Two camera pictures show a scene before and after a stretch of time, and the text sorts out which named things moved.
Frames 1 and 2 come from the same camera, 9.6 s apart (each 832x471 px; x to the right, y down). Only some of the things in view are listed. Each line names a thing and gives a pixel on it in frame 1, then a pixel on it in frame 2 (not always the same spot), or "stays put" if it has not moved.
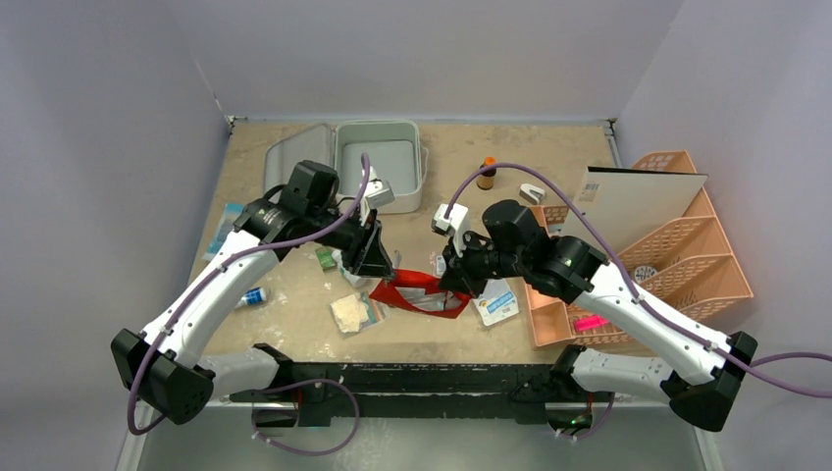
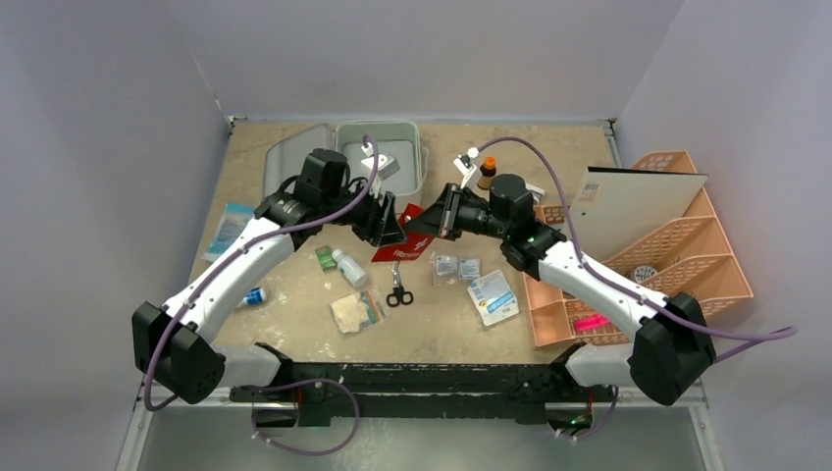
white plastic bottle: [352, 279] stays put
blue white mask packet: [496, 301] stays put
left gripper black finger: [366, 254] to [388, 230]
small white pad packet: [441, 266] stays put
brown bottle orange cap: [486, 181] stays put
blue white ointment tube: [253, 296] stays put
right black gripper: [466, 258] to [453, 213]
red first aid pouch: [420, 291] to [416, 241]
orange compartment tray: [552, 322] stays put
